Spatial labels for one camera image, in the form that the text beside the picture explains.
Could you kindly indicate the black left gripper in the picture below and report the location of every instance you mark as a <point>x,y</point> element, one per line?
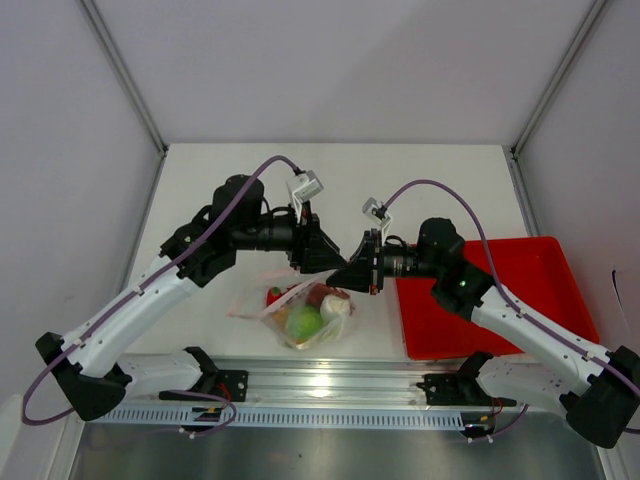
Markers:
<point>311,249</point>

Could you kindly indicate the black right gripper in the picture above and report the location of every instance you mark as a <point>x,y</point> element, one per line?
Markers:
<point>361,272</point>

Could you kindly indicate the clear zip top bag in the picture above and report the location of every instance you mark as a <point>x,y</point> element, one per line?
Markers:
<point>249,304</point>

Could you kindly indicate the green bumpy custard apple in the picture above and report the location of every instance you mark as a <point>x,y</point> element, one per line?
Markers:
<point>303,323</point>

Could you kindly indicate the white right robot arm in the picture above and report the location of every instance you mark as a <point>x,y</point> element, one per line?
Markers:
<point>601,393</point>

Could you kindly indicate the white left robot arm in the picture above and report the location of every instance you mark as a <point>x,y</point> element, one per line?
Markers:
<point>91,363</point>

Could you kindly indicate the red plastic tray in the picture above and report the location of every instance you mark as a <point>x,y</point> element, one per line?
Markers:
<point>534,269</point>

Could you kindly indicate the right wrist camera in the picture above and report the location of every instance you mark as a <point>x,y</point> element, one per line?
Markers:
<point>378,213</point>

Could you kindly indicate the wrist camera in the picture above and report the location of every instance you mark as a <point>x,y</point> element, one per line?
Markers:
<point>302,188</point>
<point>378,213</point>

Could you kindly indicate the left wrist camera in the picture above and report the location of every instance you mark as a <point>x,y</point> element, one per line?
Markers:
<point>302,188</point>

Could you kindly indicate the aluminium rail frame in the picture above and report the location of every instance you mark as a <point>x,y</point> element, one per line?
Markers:
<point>325,380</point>

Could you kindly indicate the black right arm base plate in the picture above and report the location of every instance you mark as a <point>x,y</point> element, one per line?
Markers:
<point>452,389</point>

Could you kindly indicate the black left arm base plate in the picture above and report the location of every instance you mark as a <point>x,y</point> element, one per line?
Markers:
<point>231,385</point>

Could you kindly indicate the right aluminium corner post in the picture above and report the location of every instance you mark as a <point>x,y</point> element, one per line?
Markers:
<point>567,61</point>

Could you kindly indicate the aluminium corner post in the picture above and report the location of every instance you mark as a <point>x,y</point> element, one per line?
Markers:
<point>118,65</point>
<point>567,61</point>

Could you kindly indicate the white slotted cable duct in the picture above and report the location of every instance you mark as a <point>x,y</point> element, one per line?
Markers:
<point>250,416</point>

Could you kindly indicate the left aluminium corner post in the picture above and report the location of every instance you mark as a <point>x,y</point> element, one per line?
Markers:
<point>118,65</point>

